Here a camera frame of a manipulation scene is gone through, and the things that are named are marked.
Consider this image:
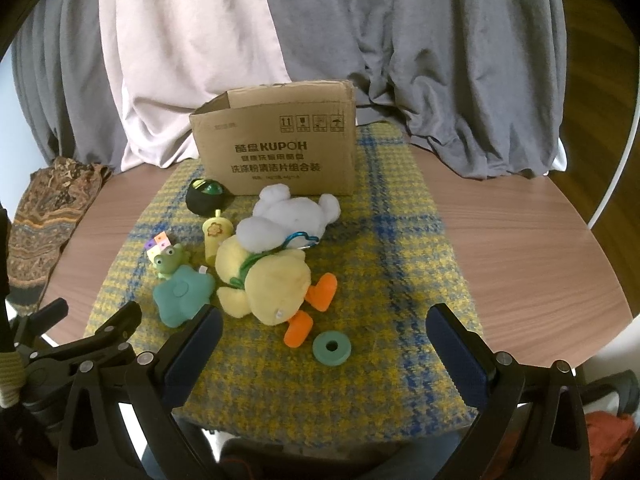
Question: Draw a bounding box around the yellow plush duck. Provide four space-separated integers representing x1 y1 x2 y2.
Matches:
215 232 337 348

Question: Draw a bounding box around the grey curtain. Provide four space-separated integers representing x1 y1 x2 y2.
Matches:
11 0 571 178

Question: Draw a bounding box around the black ball with green window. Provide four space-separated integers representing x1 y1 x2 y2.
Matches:
185 178 234 217

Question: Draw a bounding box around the blue carabiner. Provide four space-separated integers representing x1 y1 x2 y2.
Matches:
272 230 321 254

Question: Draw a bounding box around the orange cloth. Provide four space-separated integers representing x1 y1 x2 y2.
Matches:
585 410 636 480

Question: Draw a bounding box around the four-coloured block cube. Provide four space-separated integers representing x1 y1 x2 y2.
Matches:
144 230 174 262

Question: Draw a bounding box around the pale pink cloth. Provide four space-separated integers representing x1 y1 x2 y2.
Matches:
99 0 291 173

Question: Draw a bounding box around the brown cardboard box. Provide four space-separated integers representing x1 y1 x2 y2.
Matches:
189 80 357 197

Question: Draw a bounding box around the teal star-shaped toy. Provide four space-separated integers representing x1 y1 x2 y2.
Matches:
152 264 217 325

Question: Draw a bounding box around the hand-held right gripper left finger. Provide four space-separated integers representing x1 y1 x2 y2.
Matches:
57 304 224 480

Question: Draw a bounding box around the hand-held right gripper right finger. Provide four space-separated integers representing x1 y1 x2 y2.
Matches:
426 303 592 480

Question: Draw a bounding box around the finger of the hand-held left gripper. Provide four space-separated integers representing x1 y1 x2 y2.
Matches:
29 302 142 376
12 298 69 347

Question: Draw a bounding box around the brown paisley cloth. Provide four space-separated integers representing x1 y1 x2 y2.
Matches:
7 156 113 318

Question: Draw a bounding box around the black object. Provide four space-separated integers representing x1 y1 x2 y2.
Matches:
575 370 640 416

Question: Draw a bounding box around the teal ring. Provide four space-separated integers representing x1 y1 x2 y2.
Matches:
313 330 350 365

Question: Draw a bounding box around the yellow toy cup with flower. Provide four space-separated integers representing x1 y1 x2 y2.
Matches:
202 209 234 264

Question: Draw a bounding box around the green frog toy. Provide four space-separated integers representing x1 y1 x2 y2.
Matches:
153 243 191 281

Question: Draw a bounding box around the white plush bear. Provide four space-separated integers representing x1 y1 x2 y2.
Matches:
235 184 342 252

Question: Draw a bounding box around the yellow and blue plaid mat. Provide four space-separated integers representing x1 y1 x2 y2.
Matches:
82 122 486 433

